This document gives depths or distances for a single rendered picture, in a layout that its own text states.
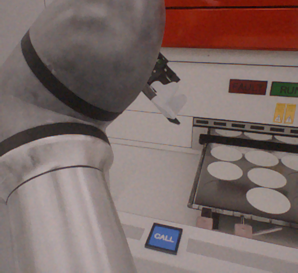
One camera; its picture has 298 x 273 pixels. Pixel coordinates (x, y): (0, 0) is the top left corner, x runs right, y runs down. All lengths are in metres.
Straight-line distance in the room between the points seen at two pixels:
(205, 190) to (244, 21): 0.49
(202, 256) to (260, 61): 0.64
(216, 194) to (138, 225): 0.26
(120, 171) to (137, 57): 1.00
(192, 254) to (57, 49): 0.39
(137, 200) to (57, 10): 0.65
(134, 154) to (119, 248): 0.93
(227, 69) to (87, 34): 0.76
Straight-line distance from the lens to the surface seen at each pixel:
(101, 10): 0.24
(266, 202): 0.74
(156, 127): 1.05
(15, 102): 0.26
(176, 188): 0.87
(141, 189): 0.86
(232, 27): 0.88
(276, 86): 0.96
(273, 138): 1.01
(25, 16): 3.15
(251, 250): 0.53
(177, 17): 0.90
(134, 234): 0.53
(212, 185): 0.76
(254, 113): 0.99
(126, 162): 1.17
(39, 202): 0.22
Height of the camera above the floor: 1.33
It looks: 23 degrees down
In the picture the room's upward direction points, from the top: straight up
